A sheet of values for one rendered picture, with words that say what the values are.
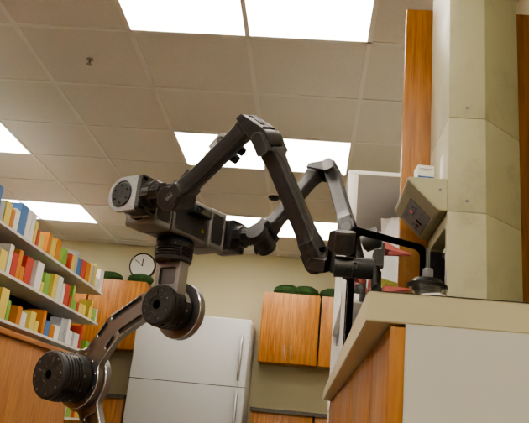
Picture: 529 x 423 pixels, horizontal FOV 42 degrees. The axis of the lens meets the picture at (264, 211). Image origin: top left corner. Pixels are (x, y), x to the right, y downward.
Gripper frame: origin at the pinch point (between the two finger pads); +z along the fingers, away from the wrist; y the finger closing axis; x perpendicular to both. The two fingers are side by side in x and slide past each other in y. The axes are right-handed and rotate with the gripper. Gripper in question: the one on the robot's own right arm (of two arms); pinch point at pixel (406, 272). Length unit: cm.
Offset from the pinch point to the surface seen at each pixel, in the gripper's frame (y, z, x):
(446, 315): -30, -8, -94
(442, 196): 25.7, 10.9, 8.4
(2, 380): -28, -183, 179
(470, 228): 16.6, 18.8, 8.6
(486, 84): 64, 24, 8
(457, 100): 57, 15, 8
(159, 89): 147, -125, 178
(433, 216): 21.8, 9.5, 15.5
